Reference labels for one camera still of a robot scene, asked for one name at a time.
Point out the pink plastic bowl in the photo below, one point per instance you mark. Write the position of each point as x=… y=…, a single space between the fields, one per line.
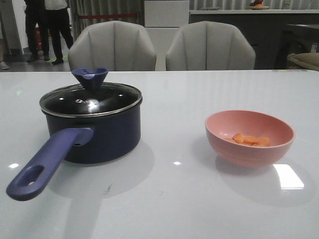
x=225 y=124

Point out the glass lid with blue knob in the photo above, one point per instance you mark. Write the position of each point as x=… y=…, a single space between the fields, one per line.
x=92 y=97

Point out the dark grey counter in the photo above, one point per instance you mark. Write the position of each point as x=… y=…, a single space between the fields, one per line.
x=268 y=31

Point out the red barrier tape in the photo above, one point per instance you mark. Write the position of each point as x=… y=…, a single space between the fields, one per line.
x=109 y=16

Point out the grey upholstered chair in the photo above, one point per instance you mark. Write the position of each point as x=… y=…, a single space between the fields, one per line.
x=208 y=45
x=116 y=45

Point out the red bin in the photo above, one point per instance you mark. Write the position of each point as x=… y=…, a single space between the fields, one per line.
x=38 y=39

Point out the white cabinet block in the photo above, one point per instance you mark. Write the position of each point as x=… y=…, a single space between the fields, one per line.
x=162 y=20

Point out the orange ham slices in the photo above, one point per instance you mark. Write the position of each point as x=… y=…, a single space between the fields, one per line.
x=249 y=140

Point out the right grey upholstered chair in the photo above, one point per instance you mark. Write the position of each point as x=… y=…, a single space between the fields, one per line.
x=208 y=45

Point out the person in dark trousers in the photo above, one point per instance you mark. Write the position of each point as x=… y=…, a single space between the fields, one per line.
x=35 y=15

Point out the person in white shirt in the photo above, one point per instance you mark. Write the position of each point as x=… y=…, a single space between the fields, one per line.
x=58 y=24

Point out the dark side table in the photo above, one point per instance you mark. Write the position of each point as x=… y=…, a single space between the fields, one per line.
x=297 y=38

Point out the fruit plate on counter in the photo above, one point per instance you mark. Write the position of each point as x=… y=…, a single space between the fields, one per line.
x=258 y=5

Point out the dark blue saucepan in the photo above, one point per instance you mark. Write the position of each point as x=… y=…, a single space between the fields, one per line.
x=78 y=140

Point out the left grey upholstered chair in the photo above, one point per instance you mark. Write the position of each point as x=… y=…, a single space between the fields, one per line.
x=116 y=45

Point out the beige cushion seat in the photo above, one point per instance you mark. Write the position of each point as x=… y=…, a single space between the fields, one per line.
x=307 y=61

